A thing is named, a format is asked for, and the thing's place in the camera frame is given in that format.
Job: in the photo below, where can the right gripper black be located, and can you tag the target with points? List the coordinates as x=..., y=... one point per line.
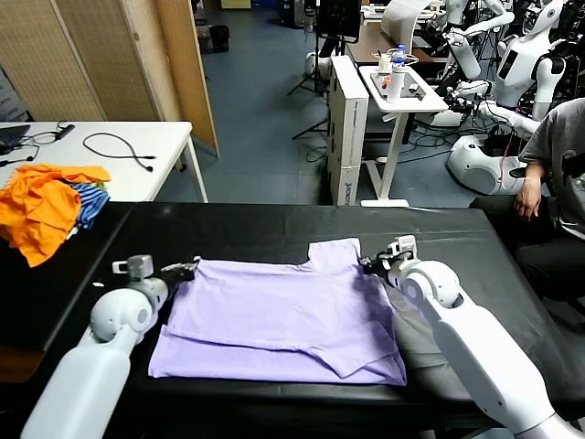
x=386, y=270

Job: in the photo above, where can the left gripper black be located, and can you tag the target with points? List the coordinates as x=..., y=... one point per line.
x=166, y=280

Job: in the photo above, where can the light purple t-shirt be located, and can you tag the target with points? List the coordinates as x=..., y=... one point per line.
x=283, y=320

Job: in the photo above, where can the white humanoid robot raised arm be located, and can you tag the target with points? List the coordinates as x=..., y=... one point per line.
x=466, y=46

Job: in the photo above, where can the person's bare forearm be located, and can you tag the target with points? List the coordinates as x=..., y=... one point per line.
x=534, y=170

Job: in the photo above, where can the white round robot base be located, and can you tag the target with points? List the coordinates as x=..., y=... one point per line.
x=480, y=169

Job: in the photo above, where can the person's bare hand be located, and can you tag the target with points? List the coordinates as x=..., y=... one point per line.
x=528, y=201

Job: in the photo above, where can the white table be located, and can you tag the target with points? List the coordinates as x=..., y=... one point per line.
x=137, y=178

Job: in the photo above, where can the black table cover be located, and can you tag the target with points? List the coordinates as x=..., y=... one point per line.
x=274, y=217

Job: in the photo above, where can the blue striped garment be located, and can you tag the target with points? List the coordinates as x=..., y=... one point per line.
x=93, y=203

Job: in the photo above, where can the white cardboard box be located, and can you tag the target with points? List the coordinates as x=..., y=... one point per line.
x=349, y=137

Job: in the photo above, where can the orange garment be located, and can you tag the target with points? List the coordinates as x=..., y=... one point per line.
x=36, y=215

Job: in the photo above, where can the black smooth table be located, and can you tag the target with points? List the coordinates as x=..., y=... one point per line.
x=27, y=311

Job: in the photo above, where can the small white desk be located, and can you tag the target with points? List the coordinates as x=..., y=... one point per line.
x=411, y=107

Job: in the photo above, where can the black power strip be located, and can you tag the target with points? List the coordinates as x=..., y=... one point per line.
x=67, y=130

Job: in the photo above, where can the white bottle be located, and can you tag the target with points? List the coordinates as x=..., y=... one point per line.
x=396, y=87

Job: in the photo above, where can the white cup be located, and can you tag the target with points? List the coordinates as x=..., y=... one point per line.
x=384, y=63

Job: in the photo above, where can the black tripod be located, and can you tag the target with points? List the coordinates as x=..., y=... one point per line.
x=315, y=68

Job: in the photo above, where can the seated person gray shirt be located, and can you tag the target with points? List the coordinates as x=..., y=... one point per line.
x=562, y=183

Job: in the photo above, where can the clear bottle blue cap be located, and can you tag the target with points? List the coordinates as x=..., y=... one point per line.
x=400, y=55

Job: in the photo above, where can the black laptop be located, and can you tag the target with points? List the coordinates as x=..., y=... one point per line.
x=11, y=136

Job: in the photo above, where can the brown wooden desk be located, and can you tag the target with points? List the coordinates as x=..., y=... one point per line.
x=370, y=46

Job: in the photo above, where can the wooden folding screen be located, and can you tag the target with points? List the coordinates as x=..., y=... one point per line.
x=105, y=59

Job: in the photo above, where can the black trash bin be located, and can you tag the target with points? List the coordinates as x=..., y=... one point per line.
x=220, y=39

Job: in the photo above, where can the white curved shell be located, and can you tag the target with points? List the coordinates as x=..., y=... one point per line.
x=402, y=20

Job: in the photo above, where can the white humanoid robot dark panel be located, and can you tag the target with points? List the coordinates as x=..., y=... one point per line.
x=525, y=68

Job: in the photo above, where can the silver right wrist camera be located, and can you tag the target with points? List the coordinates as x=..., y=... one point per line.
x=403, y=247

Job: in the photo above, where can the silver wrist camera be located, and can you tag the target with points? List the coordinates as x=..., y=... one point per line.
x=137, y=266
x=403, y=247

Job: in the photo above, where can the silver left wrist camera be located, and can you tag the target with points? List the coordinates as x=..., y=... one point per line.
x=137, y=266

